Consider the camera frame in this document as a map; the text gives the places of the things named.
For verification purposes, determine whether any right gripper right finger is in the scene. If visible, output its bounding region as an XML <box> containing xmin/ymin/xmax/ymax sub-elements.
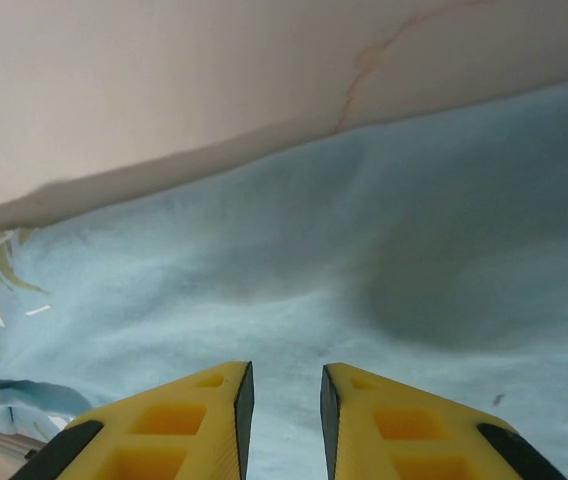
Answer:
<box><xmin>320</xmin><ymin>362</ymin><xmax>568</xmax><ymax>480</ymax></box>

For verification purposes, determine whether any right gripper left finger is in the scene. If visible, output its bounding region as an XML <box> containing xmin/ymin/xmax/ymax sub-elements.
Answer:
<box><xmin>21</xmin><ymin>359</ymin><xmax>255</xmax><ymax>480</ymax></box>

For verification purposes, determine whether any light blue printed t-shirt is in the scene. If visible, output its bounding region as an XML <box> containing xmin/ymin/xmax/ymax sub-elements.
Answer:
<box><xmin>0</xmin><ymin>72</ymin><xmax>568</xmax><ymax>480</ymax></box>

